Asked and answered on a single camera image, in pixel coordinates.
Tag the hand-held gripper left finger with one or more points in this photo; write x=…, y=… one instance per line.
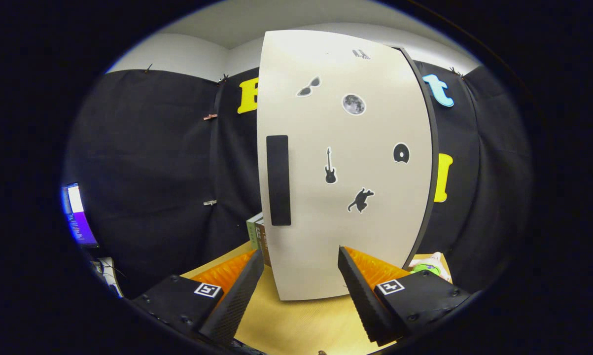
x=237, y=303

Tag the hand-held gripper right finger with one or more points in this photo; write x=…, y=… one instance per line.
x=363, y=298

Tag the pink and green plush toy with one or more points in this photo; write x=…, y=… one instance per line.
x=424, y=268

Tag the grey cabinet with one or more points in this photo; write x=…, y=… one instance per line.
x=435, y=148

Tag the black backdrop cloth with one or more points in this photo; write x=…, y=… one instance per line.
x=143, y=162

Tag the computer monitor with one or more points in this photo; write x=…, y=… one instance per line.
x=79, y=217

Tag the black spring clip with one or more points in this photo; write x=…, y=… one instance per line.
x=223, y=78
x=456, y=73
x=148, y=68

